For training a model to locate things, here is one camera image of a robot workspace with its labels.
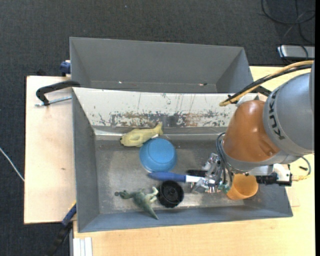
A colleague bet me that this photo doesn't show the blue bowl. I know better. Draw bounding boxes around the blue bowl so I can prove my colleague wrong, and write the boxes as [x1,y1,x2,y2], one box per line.
[139,137,178,174]

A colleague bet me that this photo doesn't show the blue and white pen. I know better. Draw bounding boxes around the blue and white pen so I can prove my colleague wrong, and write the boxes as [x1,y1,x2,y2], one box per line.
[147,171,216,184]

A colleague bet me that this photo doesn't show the orange cup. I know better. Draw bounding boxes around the orange cup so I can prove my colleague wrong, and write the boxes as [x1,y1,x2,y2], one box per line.
[226,173,259,201]

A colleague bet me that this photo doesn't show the black cylinder on white bracket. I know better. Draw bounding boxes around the black cylinder on white bracket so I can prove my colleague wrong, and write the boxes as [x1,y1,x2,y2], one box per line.
[255,170,293,187]

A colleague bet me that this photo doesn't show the pale wood board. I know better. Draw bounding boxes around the pale wood board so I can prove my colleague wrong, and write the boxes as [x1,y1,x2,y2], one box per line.
[23,75,77,225]

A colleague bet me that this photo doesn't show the yellow toy fish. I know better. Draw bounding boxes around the yellow toy fish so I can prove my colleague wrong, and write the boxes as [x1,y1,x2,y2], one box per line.
[119,121,164,148]

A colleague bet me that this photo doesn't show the grey metal bin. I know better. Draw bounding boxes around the grey metal bin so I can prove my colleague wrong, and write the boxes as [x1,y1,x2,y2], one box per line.
[69,36,294,234]

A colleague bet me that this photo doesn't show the green toy dinosaur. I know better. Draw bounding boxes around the green toy dinosaur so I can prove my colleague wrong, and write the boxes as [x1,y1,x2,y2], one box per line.
[114,186,160,221]

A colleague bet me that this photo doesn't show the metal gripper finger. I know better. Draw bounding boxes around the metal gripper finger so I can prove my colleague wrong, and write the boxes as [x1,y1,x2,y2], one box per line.
[186,169,209,177]
[190,180,217,194]

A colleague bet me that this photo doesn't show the black ribbed round lid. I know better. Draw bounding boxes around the black ribbed round lid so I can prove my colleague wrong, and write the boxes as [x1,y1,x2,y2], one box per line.
[158,180,185,209]

